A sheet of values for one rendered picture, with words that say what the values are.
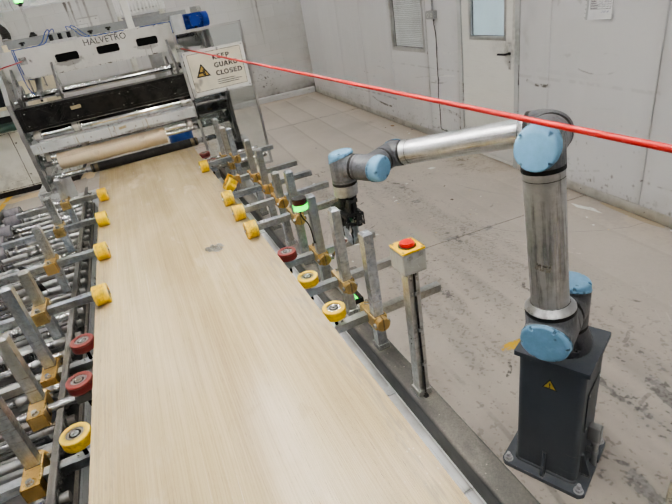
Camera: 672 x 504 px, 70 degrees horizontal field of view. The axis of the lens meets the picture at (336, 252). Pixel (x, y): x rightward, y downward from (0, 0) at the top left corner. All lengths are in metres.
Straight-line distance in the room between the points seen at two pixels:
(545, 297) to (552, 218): 0.26
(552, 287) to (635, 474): 1.05
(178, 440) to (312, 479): 0.38
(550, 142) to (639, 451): 1.50
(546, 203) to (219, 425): 1.04
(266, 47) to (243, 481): 9.86
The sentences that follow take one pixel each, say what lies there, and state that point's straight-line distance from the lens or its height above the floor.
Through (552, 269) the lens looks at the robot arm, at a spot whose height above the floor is 1.04.
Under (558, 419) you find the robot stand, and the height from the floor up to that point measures 0.33.
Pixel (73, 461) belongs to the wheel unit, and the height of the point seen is 0.83.
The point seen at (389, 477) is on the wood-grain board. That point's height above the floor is 0.90.
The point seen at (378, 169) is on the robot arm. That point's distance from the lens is 1.62.
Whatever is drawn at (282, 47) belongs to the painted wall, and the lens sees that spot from 10.71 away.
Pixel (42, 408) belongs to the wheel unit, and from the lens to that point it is 1.77.
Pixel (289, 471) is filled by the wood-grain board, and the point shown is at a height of 0.90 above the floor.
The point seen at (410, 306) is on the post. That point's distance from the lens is 1.34.
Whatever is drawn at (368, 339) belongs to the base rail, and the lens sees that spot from 1.79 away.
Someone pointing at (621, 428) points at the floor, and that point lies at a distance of 2.51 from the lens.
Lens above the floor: 1.83
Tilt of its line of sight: 28 degrees down
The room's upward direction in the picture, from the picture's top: 10 degrees counter-clockwise
